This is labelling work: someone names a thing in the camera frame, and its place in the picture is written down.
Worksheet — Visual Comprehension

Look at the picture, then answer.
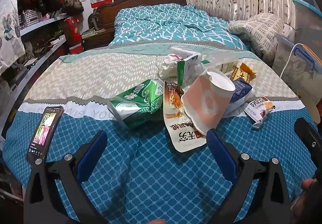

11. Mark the person's right hand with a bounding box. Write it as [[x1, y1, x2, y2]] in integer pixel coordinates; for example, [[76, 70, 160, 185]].
[[292, 178, 318, 212]]

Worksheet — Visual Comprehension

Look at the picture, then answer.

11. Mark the white red snack wrapper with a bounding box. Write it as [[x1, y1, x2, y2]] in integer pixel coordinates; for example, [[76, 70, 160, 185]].
[[163, 81, 208, 153]]

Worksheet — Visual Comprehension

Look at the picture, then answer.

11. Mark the blue white milk carton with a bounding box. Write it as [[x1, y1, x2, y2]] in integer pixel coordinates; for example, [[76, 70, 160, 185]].
[[224, 79, 254, 116]]

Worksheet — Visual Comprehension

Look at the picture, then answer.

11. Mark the beige trash bin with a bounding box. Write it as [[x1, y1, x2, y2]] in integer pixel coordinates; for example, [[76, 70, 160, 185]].
[[297, 89, 321, 124]]

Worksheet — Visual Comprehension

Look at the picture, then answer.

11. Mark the white printed cloth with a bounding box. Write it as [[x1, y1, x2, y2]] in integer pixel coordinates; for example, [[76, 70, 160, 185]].
[[0, 0, 26, 71]]

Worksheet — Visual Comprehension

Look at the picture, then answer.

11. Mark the white cable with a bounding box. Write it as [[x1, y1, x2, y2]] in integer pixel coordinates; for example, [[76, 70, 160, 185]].
[[280, 43, 306, 77]]

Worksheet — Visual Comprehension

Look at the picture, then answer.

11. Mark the gold snack wrapper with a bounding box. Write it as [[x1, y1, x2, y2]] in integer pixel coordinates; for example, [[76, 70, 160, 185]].
[[230, 67, 253, 84]]

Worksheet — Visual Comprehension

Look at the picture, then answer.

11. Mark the red bag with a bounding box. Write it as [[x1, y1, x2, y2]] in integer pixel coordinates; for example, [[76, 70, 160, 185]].
[[63, 16, 83, 55]]

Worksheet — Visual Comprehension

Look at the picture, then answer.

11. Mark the green white carton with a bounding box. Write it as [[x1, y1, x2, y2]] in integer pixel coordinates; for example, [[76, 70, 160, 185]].
[[176, 54, 202, 86]]

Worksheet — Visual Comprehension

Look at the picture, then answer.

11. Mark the houndstooth box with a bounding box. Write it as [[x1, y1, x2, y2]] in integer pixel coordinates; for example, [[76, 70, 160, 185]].
[[19, 10, 39, 29]]

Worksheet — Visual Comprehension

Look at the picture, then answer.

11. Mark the green snack bag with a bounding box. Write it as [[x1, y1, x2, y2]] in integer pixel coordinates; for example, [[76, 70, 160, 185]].
[[108, 78, 165, 129]]

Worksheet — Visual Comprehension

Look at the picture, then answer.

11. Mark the black smartphone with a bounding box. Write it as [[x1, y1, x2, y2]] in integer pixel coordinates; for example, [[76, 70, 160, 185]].
[[26, 106, 64, 164]]

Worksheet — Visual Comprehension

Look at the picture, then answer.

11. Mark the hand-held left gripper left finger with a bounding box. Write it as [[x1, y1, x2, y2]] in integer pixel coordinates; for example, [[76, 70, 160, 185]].
[[24, 130, 108, 224]]

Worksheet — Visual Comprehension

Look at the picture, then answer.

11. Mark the teal patterned quilt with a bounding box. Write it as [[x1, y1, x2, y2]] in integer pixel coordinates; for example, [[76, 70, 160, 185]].
[[108, 3, 252, 51]]

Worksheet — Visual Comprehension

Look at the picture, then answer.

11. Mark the pink paper cup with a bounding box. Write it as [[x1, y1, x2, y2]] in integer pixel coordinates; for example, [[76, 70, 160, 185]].
[[181, 67, 236, 136]]

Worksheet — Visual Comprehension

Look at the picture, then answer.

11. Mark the orange snack wrapper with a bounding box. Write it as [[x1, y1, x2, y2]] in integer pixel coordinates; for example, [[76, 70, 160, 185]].
[[239, 62, 257, 76]]

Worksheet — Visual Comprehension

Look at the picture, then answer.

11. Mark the blue beige patterned bedspread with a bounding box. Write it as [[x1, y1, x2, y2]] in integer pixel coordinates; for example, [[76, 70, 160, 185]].
[[2, 40, 317, 224]]

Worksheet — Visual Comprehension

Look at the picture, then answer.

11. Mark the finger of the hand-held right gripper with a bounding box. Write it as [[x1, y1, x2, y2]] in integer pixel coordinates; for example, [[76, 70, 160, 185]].
[[294, 118, 322, 177]]

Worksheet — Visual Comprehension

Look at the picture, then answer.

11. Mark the patterned pillow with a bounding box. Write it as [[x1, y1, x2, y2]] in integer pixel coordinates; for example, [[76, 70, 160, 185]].
[[226, 13, 285, 67]]

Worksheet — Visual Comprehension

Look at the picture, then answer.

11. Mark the dark wooden nightstand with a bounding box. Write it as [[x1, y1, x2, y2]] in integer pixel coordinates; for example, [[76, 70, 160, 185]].
[[82, 29, 114, 51]]

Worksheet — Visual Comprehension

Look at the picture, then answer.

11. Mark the white shelf unit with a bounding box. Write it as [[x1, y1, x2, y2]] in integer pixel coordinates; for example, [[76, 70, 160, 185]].
[[0, 13, 68, 136]]

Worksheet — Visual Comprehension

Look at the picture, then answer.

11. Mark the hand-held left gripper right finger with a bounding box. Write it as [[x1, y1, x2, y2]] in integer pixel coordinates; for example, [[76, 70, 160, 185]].
[[206, 128, 292, 224]]

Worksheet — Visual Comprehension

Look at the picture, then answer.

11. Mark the clear plastic bag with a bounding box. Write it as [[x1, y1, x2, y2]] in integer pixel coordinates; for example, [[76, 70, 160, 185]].
[[191, 52, 239, 81]]

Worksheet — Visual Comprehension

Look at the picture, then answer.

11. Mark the clear storage box blue handle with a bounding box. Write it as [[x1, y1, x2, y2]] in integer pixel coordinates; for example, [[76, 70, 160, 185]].
[[273, 24, 322, 81]]

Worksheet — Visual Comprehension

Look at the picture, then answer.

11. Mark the small white snack packet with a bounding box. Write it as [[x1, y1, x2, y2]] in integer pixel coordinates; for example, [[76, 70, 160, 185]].
[[244, 97, 276, 130]]

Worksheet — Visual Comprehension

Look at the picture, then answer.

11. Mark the brown handbag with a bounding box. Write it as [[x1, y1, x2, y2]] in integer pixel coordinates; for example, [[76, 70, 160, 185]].
[[63, 0, 85, 14]]

